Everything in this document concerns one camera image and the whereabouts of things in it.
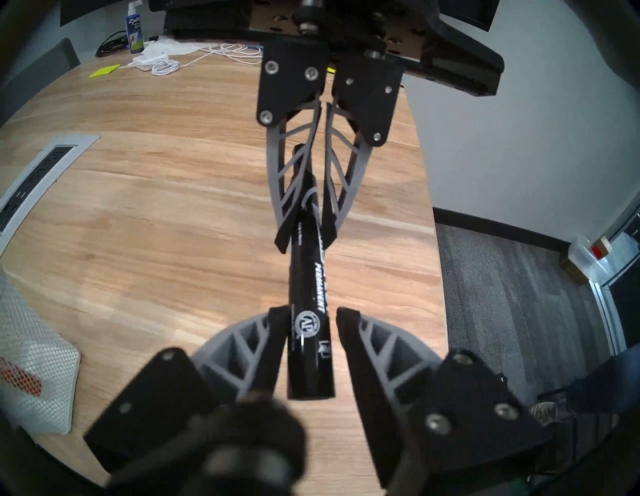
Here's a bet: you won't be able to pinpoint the clear plastic storage bin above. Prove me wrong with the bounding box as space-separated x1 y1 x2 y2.
560 234 640 287

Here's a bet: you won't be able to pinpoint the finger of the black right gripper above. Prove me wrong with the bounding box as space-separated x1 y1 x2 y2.
320 55 406 250
256 37 329 254

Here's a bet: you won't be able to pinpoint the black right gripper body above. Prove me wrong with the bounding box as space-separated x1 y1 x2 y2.
164 0 506 98

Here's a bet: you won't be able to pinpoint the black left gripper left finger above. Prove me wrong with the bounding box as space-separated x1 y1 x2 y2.
82 306 291 472

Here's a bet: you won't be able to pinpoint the grey mesh-back chair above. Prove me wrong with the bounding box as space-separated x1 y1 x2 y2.
0 37 81 127

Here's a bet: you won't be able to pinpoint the grey table power outlet panel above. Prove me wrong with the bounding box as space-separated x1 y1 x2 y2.
0 134 101 251

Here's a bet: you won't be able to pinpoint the tan work shoe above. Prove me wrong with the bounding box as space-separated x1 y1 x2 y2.
530 400 569 427

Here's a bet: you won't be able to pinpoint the black coiled cable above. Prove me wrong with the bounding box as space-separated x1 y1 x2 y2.
95 30 129 59

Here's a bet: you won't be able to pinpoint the whiteboard cleaner spray bottle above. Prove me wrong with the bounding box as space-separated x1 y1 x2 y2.
124 0 146 55

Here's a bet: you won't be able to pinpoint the black permanent marker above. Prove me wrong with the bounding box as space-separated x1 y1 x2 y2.
287 144 336 401

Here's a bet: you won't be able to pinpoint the white charger with cable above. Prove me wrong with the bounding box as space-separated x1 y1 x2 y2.
131 42 264 77

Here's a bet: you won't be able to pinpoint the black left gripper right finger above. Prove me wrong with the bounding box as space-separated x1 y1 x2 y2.
336 307 552 490

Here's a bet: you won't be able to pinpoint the white crumpled plastic bag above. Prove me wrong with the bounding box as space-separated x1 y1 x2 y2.
145 36 211 56

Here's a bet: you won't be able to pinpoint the orange white dry-erase marker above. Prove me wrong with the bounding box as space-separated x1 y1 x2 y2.
0 356 44 399

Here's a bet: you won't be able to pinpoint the person legs blue jeans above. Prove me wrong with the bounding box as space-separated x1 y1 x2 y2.
565 344 640 417

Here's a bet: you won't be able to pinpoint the white mesh pen holder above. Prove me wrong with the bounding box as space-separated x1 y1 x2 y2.
0 265 82 435

